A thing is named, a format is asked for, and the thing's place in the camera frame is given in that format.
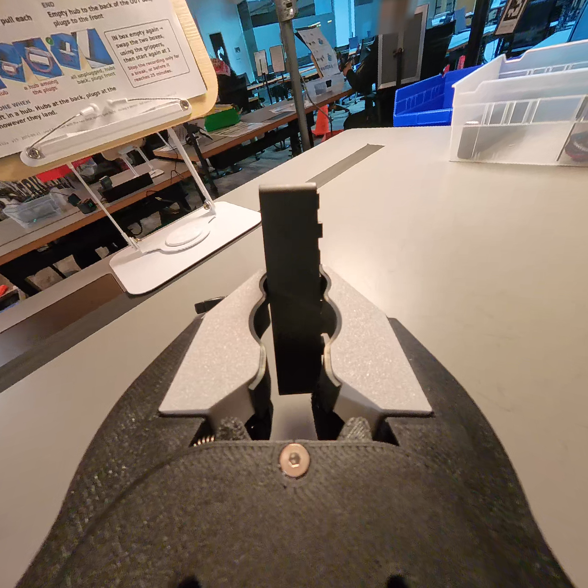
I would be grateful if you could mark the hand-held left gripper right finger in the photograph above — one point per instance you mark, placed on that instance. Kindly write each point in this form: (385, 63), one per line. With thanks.
(372, 358)

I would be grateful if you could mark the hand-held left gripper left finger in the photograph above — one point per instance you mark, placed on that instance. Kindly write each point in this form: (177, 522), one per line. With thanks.
(216, 358)

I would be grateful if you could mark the clear plastic bin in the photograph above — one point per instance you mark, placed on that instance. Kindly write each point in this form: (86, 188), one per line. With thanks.
(505, 138)

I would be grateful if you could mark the white document stand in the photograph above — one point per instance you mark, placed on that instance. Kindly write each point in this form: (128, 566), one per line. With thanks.
(151, 271)

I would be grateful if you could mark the black box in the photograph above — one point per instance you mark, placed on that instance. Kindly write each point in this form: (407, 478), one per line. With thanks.
(126, 186)

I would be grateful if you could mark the small black charger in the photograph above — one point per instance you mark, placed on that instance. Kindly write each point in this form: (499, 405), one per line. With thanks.
(86, 206)

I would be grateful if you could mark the work table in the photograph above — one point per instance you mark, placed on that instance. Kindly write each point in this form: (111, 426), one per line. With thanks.
(275, 115)
(27, 236)

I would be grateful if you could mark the clear plastic tub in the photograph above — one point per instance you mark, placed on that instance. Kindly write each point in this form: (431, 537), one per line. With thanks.
(32, 211)

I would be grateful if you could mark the green plastic bin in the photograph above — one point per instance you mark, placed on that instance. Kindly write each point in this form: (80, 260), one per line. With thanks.
(223, 120)

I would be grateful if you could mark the orange traffic cone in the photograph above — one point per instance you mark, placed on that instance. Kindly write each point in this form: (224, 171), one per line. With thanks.
(322, 121)

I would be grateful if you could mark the red plastic bin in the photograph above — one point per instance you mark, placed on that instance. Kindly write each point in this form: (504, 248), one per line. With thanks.
(59, 169)

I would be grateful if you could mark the blue plastic bin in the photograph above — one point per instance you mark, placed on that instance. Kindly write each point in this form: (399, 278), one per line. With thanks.
(418, 112)
(461, 76)

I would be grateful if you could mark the wooden clipboard board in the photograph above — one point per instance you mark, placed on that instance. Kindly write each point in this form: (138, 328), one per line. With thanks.
(209, 87)

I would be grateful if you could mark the grey metal pole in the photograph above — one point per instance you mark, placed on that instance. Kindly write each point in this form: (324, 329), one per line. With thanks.
(294, 92)

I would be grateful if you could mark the grey monitor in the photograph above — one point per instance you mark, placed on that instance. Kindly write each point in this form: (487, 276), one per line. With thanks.
(399, 69)

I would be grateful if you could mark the printed instruction sheet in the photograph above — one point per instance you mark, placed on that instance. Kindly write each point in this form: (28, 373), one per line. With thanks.
(92, 55)

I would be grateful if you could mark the black pole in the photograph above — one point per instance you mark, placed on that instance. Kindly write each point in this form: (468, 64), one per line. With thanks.
(477, 27)

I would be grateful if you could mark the small fiducial marker sign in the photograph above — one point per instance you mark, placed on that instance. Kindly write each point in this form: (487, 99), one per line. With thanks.
(510, 16)

